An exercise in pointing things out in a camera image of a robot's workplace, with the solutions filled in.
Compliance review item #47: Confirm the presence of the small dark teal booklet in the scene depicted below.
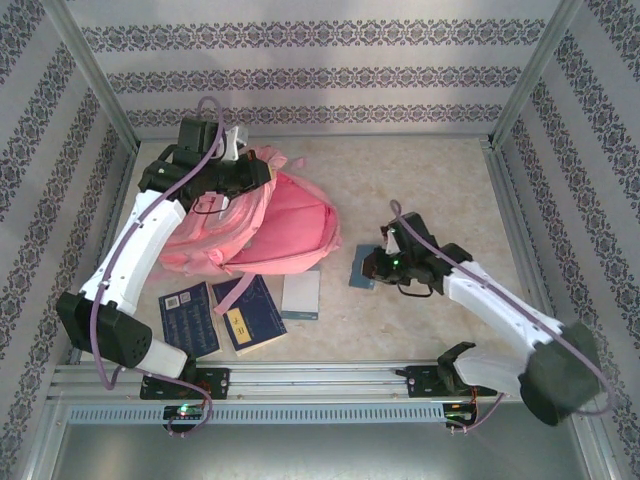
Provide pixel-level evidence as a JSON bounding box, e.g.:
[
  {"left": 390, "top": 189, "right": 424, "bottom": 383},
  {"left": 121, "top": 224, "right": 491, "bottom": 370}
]
[{"left": 348, "top": 243, "right": 384, "bottom": 291}]

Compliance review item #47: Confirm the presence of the pink school backpack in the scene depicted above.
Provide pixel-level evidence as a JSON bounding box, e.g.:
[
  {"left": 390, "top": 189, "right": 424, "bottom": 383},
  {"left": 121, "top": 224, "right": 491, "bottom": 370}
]
[{"left": 149, "top": 144, "right": 343, "bottom": 317}]

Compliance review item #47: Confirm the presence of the white notebook with blue edge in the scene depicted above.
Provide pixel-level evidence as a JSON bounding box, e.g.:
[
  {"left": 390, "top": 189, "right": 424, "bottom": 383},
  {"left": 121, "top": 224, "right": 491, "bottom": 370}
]
[{"left": 280, "top": 269, "right": 321, "bottom": 321}]

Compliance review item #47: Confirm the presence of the navy book with yellow label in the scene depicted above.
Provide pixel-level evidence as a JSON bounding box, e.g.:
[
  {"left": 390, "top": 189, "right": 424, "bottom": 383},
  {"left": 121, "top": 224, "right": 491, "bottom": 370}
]
[{"left": 212, "top": 273, "right": 289, "bottom": 357}]

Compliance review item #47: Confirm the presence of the navy book with white print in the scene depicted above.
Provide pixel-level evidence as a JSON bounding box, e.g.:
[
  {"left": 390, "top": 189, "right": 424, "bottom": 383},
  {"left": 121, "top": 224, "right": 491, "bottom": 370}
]
[{"left": 158, "top": 281, "right": 225, "bottom": 360}]

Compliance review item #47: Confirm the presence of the grey metal panel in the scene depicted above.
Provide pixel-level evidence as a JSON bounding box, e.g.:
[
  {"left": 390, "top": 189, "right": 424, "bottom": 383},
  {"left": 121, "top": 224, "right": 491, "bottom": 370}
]
[{"left": 47, "top": 422, "right": 616, "bottom": 480}]

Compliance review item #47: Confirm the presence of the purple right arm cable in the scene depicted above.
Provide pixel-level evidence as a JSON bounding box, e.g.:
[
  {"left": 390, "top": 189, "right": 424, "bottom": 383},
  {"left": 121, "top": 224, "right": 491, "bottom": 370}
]
[{"left": 388, "top": 198, "right": 616, "bottom": 435}]

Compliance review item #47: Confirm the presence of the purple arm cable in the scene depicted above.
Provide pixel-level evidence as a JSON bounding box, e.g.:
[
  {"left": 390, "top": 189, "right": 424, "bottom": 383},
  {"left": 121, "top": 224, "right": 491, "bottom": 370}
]
[
  {"left": 388, "top": 198, "right": 616, "bottom": 435},
  {"left": 89, "top": 96, "right": 224, "bottom": 439}
]

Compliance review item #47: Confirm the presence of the aluminium side rail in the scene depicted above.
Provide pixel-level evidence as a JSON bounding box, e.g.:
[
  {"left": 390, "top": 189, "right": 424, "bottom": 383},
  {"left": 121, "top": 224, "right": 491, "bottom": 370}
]
[
  {"left": 67, "top": 142, "right": 139, "bottom": 365},
  {"left": 479, "top": 138, "right": 586, "bottom": 364}
]

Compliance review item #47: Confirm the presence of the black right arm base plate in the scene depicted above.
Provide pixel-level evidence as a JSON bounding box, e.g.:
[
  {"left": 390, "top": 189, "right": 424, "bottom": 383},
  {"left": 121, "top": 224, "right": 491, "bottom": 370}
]
[{"left": 405, "top": 363, "right": 499, "bottom": 400}]

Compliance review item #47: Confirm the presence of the aluminium mounting rail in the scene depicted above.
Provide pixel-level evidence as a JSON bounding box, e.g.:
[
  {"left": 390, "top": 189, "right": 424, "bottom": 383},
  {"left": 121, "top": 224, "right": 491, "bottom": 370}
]
[{"left": 47, "top": 360, "right": 587, "bottom": 402}]

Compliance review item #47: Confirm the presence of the aluminium back rail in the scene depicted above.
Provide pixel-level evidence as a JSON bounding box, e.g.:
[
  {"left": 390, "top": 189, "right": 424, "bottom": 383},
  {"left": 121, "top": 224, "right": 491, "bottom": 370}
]
[{"left": 137, "top": 131, "right": 496, "bottom": 144}]

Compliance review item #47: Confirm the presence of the aluminium frame post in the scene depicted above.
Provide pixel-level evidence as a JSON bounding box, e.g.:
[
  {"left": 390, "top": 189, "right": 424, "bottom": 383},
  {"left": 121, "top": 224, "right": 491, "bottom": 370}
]
[
  {"left": 38, "top": 0, "right": 140, "bottom": 151},
  {"left": 492, "top": 0, "right": 585, "bottom": 147}
]

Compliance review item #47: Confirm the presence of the slotted grey cable duct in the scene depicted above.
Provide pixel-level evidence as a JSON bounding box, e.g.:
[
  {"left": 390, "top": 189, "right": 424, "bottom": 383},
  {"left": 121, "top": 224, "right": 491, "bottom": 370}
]
[{"left": 67, "top": 402, "right": 446, "bottom": 425}]

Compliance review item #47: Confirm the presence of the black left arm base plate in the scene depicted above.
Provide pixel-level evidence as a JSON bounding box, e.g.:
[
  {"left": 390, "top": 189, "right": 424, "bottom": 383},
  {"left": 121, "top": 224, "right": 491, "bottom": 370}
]
[{"left": 139, "top": 367, "right": 231, "bottom": 401}]

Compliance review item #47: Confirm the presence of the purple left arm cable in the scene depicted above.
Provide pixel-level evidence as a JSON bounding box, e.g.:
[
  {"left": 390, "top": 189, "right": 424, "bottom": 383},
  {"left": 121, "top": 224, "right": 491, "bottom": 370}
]
[{"left": 89, "top": 96, "right": 224, "bottom": 439}]

